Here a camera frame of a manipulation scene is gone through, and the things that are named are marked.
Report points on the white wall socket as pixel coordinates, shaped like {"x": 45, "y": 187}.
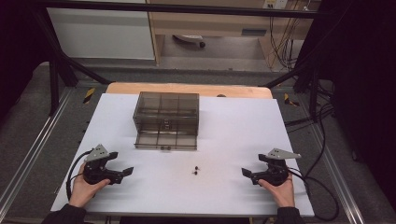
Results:
{"x": 275, "y": 3}

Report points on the person's right hand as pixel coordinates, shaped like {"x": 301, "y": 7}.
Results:
{"x": 281, "y": 193}

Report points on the black metal frame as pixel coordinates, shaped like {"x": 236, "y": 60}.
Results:
{"x": 186, "y": 10}

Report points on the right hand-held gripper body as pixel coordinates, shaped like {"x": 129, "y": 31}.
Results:
{"x": 275, "y": 174}

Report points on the smoky clear drawer cabinet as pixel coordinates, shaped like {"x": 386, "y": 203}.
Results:
{"x": 166, "y": 107}

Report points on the yellow black striped tape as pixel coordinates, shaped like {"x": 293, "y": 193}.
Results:
{"x": 290, "y": 100}
{"x": 89, "y": 95}

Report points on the black curtain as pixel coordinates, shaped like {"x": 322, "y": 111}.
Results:
{"x": 15, "y": 46}
{"x": 364, "y": 77}

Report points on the aluminium rail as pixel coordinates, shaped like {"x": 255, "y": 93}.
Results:
{"x": 337, "y": 177}
{"x": 34, "y": 146}

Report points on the office chair base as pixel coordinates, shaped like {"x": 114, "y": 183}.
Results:
{"x": 190, "y": 39}

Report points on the white board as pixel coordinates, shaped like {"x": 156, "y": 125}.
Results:
{"x": 230, "y": 130}

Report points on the person's left hand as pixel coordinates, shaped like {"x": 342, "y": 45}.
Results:
{"x": 82, "y": 189}

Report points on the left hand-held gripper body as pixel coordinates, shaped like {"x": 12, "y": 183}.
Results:
{"x": 95, "y": 174}

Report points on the wooden table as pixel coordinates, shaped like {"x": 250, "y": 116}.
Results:
{"x": 186, "y": 89}

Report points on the white cabinet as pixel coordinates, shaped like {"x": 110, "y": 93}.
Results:
{"x": 102, "y": 34}

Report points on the light wooden desk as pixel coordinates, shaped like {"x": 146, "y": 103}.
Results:
{"x": 214, "y": 21}

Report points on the smoky clear compartment drawer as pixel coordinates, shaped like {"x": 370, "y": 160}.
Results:
{"x": 166, "y": 140}

